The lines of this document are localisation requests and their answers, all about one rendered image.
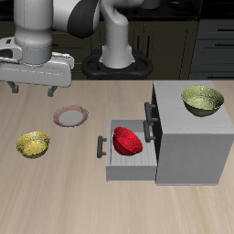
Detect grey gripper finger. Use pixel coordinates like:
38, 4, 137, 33
47, 85, 59, 98
6, 80, 20, 94

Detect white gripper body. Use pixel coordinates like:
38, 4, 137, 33
0, 51, 76, 88

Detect white plate with pink rim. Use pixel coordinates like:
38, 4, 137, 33
53, 104, 90, 129

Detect yellow bowl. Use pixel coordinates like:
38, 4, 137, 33
16, 131, 51, 160

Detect red bowl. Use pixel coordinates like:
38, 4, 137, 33
112, 126, 144, 157

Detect green bowl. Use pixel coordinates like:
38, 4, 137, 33
180, 85, 226, 118

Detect grey cabinet drawer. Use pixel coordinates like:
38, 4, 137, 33
96, 118, 160, 183

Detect dark kitchen cupboards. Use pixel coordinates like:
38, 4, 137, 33
0, 0, 234, 81

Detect grey cabinet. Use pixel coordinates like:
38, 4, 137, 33
143, 80, 234, 186

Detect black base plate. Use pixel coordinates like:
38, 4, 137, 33
80, 49, 154, 78

